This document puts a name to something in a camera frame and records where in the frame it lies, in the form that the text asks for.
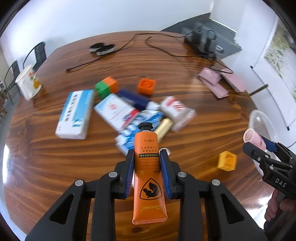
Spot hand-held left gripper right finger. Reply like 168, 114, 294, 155
159, 149, 269, 241

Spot green and orange toy block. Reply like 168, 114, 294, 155
95, 76, 119, 98

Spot wall poster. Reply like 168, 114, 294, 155
264, 20, 296, 102

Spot yellow toy block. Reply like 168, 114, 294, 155
217, 151, 237, 171

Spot white printed cup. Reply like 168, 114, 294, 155
15, 65, 42, 100

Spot clear plastic bowl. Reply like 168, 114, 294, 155
250, 110, 289, 163

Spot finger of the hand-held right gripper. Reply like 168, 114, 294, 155
261, 135, 296, 166
242, 142, 272, 168

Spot black cable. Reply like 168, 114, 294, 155
65, 33, 193, 72
145, 37, 233, 74

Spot pink tube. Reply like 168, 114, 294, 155
243, 128, 266, 151

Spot gold lipstick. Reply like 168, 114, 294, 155
154, 118, 174, 139

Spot blue and white toothpaste tube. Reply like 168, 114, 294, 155
115, 110, 166, 156

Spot blue and white medicine box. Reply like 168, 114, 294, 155
55, 89, 95, 140

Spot dark blue bottle white cap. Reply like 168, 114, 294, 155
117, 89, 160, 110

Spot white and red packet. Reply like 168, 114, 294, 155
160, 96, 196, 132

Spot wooden desktop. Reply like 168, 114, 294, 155
3, 31, 278, 241

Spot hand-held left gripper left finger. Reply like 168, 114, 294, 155
24, 149, 136, 241

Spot black round coaster stack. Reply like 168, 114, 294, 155
90, 43, 115, 56

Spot person's right hand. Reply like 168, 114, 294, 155
264, 189, 284, 222

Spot white box with red label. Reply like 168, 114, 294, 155
94, 93, 140, 130

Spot black metal chair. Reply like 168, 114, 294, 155
23, 42, 47, 72
5, 60, 21, 105

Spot grey battery pack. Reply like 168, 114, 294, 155
191, 31, 203, 44
205, 31, 218, 54

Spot orange hand cream tube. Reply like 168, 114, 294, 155
133, 123, 168, 225

